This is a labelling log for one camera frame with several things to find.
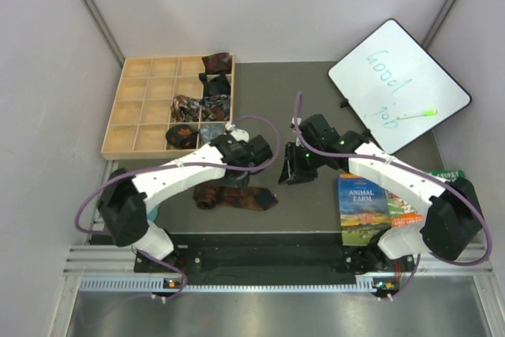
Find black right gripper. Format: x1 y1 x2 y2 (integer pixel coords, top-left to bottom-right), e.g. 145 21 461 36
279 141 326 185

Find brown red patterned tie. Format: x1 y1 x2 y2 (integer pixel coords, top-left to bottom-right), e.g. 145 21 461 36
193 184 279 211

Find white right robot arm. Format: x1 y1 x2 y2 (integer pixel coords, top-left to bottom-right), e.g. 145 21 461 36
279 114 484 271

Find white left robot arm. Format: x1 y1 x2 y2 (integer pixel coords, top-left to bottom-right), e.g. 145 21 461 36
97 130 273 271

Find rolled grey blue tie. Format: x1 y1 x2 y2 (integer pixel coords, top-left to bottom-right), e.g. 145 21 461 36
199 123 227 146

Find rolled black orange-leaf tie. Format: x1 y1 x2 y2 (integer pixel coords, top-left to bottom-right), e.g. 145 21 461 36
165 124 198 149

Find rolled blue patterned tie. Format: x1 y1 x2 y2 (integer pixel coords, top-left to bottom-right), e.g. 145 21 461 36
200 95 230 122

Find landscape cover book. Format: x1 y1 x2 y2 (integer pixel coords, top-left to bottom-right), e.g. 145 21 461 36
336 174 391 246

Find dark grey table mat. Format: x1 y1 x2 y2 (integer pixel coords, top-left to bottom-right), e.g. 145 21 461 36
156 62 365 234

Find rolled multicolour floral tie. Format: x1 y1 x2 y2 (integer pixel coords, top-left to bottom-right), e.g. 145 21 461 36
170 95 200 123

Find teal cat-ear headphones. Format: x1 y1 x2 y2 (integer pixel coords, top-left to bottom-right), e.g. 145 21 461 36
147 204 159 223

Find rolled black navy tie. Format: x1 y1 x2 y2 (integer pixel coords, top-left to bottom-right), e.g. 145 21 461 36
198 73 231 98

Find wooden compartment tray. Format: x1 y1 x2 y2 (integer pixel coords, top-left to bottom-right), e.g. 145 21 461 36
102 54 235 160

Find rolled dark red tie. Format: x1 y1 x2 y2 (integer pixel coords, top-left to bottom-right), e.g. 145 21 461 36
201 52 233 75

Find orange 78-storey treehouse book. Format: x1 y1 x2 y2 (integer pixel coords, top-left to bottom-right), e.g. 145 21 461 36
385 191 425 227

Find white dry-erase board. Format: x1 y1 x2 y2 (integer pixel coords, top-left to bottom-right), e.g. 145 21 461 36
328 19 472 154

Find green marker pen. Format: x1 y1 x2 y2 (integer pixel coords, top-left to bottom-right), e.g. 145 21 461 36
397 110 438 120

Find green 104-storey treehouse book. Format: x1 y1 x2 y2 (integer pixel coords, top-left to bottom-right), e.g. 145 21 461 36
428 170 466 182

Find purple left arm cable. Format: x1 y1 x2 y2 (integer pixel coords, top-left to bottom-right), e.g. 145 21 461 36
74 115 282 302

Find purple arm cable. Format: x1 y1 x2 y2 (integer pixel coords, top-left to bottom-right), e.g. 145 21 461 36
294 91 496 302
74 115 282 302

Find white slotted cable duct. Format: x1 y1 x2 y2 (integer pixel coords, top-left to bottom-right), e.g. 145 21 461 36
78 272 399 294

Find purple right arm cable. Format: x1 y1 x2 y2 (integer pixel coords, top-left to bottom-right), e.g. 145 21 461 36
294 91 496 302

